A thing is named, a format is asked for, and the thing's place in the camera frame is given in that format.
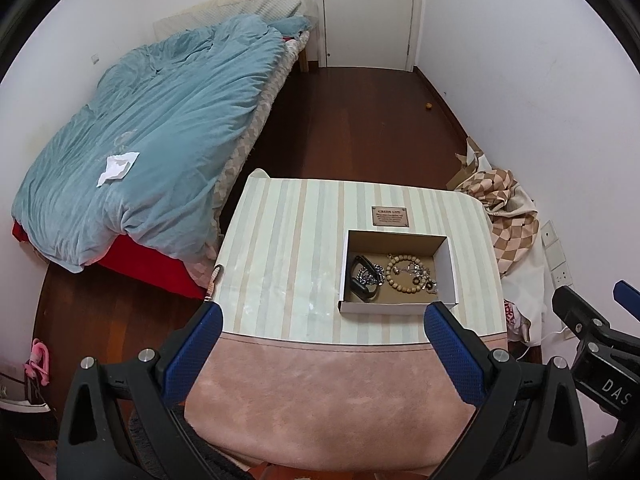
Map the red white printed cloth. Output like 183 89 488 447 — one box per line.
504 300 533 343

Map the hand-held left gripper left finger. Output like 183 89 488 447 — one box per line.
57 301 223 480

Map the blue duvet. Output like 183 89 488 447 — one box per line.
11 14 312 273

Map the white quilted pillow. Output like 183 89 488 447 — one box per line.
260 0 303 21

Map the wooden bead bracelet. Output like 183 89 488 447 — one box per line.
385 254 425 296

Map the white door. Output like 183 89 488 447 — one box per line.
312 0 423 71

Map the black smart band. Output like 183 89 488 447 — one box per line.
348 255 383 303

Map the brown cloth label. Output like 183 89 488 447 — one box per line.
371 205 412 228

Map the white cable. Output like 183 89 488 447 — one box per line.
520 325 571 361

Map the white paper sheet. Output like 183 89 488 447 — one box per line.
96 151 140 187

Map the white wall switch plate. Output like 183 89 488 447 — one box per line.
541 220 563 252

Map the white rope handle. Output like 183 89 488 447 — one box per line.
204 265 225 303

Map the brown checkered cloth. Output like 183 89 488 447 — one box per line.
457 167 542 276

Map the red bed sheet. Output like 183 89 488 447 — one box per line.
11 220 208 301

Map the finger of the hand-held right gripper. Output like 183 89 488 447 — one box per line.
552 285 621 343
614 280 640 321

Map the white cardboard box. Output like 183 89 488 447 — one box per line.
338 229 459 315

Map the silver charm bracelet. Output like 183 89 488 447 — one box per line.
395 259 437 283

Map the pink plastic hanger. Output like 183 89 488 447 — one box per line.
24 338 51 387

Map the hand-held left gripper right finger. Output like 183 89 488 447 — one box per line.
424 301 588 480

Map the bed with checkered sheet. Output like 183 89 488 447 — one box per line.
11 0 315 301

